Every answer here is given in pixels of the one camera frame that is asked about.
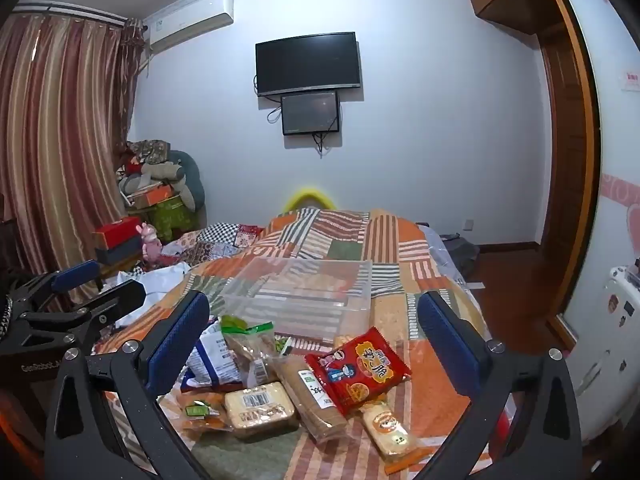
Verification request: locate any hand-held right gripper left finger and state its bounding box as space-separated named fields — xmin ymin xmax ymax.
xmin=45 ymin=290 xmax=211 ymax=480

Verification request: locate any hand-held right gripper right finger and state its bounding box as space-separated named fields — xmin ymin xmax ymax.
xmin=417 ymin=290 xmax=583 ymax=480

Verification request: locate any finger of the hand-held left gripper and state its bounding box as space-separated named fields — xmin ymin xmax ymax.
xmin=20 ymin=279 xmax=147 ymax=357
xmin=10 ymin=259 xmax=103 ymax=322

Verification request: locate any blue white snack packet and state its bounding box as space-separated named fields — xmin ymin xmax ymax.
xmin=182 ymin=322 xmax=241 ymax=393

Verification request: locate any brown snack bag green label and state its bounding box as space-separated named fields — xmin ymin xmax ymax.
xmin=220 ymin=314 xmax=288 ymax=386

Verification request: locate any orange pastry packet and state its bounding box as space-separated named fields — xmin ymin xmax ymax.
xmin=175 ymin=390 xmax=236 ymax=433

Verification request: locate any red snack packet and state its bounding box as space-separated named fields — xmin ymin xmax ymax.
xmin=305 ymin=326 xmax=412 ymax=416

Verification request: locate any golden rice cracker packet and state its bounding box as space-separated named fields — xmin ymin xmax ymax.
xmin=360 ymin=400 xmax=426 ymax=463

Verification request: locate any bread packet with barcode label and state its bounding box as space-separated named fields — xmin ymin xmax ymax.
xmin=223 ymin=382 xmax=299 ymax=433

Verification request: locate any clear plastic container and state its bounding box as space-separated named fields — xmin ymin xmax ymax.
xmin=220 ymin=258 xmax=373 ymax=341

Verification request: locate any long cracker sleeve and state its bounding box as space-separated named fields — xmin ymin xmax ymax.
xmin=275 ymin=355 xmax=351 ymax=443

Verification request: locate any white plastic bag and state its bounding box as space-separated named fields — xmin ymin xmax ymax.
xmin=117 ymin=260 xmax=192 ymax=311

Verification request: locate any dark box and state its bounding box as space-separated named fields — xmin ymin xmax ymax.
xmin=95 ymin=237 xmax=146 ymax=266

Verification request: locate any red box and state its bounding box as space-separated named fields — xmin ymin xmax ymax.
xmin=94 ymin=217 xmax=143 ymax=249

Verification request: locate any pink toy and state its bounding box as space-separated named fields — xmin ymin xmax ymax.
xmin=137 ymin=222 xmax=163 ymax=261

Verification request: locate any grey bag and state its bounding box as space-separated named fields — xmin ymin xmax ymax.
xmin=440 ymin=232 xmax=481 ymax=276

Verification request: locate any green box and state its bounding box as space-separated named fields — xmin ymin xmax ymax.
xmin=150 ymin=195 xmax=201 ymax=241

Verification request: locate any orange cardboard box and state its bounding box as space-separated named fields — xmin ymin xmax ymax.
xmin=125 ymin=185 xmax=176 ymax=209

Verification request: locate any checkered patchwork quilt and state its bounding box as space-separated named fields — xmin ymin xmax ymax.
xmin=165 ymin=222 xmax=266 ymax=267

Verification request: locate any beige plush toy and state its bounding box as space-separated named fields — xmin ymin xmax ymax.
xmin=120 ymin=160 xmax=188 ymax=182

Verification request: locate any striped brown curtain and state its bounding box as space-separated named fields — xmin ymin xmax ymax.
xmin=0 ymin=10 xmax=147 ymax=311

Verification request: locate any orange green patchwork blanket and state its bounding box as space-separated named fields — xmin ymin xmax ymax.
xmin=95 ymin=207 xmax=516 ymax=480

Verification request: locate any floral fabric bundle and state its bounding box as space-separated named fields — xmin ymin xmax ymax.
xmin=125 ymin=139 xmax=173 ymax=166

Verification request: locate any white sticker-covered suitcase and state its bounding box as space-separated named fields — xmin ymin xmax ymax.
xmin=565 ymin=255 xmax=640 ymax=456

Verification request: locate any yellow curved plastic object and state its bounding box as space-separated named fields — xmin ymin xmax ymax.
xmin=282 ymin=186 xmax=338 ymax=211

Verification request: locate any small black monitor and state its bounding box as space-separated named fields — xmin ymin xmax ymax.
xmin=280 ymin=90 xmax=342 ymax=136

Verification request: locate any white air conditioner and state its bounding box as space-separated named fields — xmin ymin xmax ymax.
xmin=145 ymin=0 xmax=235 ymax=55

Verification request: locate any large black television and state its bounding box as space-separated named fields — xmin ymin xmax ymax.
xmin=255 ymin=31 xmax=362 ymax=98

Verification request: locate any wooden door frame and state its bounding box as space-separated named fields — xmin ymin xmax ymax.
xmin=537 ymin=0 xmax=601 ymax=351

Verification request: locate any pink heart wall decoration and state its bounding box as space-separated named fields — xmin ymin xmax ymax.
xmin=600 ymin=172 xmax=640 ymax=256

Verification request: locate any white curtain rail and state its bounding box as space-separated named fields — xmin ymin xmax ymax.
xmin=12 ymin=0 xmax=129 ymax=26

